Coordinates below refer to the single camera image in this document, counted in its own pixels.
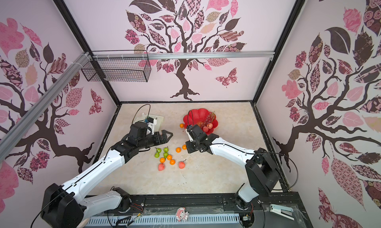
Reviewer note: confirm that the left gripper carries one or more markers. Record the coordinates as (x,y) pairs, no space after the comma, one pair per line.
(164,139)

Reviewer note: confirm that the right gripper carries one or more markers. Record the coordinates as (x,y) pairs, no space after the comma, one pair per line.
(190,148)

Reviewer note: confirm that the red flower fruit bowl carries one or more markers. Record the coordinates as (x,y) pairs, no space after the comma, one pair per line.
(196,117)

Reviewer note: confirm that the purple grape bunch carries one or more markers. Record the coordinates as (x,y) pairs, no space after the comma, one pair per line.
(210,117)

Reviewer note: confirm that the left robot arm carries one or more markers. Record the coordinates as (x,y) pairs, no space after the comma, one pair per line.
(67,205)

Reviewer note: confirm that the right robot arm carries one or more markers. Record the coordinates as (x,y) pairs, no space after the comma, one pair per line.
(262,171)

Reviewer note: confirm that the white green refill pouch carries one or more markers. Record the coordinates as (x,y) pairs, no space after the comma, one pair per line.
(160,120)

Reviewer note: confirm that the pink cartoon figure sticker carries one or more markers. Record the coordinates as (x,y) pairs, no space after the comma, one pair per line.
(181,214)

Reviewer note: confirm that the white stapler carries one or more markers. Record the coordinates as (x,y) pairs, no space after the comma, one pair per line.
(283,211)

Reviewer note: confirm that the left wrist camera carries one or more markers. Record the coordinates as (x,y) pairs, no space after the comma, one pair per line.
(151,123)

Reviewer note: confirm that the black wire basket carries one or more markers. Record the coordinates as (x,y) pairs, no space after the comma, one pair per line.
(118,66)

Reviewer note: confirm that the white vented cable duct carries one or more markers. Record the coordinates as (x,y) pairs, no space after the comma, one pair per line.
(166,221)

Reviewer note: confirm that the aluminium rail back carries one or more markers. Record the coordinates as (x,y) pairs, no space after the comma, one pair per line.
(199,55)

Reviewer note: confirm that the aluminium rail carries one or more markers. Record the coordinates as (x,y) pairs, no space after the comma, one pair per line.
(199,55)
(10,140)

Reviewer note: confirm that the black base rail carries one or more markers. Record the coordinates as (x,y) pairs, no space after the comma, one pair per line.
(257,215)

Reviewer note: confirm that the aluminium rail left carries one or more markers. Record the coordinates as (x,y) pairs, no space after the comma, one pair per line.
(10,140)

